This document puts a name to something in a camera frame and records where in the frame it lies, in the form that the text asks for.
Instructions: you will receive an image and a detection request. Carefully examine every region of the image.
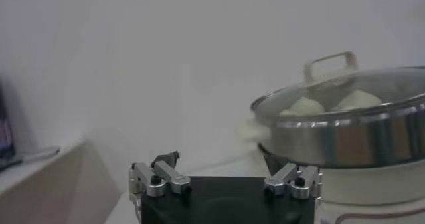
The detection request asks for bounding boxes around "white side table with mouse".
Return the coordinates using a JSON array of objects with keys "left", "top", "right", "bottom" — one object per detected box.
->
[{"left": 0, "top": 135, "right": 122, "bottom": 224}]

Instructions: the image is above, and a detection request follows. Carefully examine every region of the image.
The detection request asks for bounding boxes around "black computer mouse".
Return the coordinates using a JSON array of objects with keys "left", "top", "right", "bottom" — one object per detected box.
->
[{"left": 21, "top": 145, "right": 61, "bottom": 164}]

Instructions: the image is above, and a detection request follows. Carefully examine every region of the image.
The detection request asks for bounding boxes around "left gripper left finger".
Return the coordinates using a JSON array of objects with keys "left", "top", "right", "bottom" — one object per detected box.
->
[{"left": 128, "top": 150, "right": 193, "bottom": 198}]

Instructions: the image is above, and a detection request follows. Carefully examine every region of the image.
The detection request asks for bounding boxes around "glass pot lid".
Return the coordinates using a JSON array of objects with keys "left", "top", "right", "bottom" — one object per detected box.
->
[{"left": 250, "top": 51, "right": 425, "bottom": 123}]

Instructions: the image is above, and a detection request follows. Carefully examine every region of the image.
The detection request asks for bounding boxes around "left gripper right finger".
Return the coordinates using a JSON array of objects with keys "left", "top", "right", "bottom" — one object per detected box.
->
[{"left": 263, "top": 154, "right": 323, "bottom": 200}]

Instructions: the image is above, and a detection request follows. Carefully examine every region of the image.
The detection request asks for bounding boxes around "perforated steel steamer basket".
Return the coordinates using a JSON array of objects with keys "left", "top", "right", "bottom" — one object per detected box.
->
[{"left": 251, "top": 94, "right": 425, "bottom": 169}]

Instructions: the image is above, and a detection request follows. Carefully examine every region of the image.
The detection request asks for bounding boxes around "steel steamer pot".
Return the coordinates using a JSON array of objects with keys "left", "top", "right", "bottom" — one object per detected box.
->
[{"left": 237, "top": 117, "right": 425, "bottom": 224}]

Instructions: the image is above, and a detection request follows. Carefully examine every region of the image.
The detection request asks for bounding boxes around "white steamed baozi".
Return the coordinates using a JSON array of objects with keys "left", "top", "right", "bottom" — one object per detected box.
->
[
  {"left": 331, "top": 89, "right": 383, "bottom": 112},
  {"left": 280, "top": 96, "right": 326, "bottom": 116}
]

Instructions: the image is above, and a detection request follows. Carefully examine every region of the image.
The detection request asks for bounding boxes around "black laptop beside mouse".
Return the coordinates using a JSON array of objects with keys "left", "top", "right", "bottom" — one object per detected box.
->
[{"left": 0, "top": 78, "right": 23, "bottom": 172}]

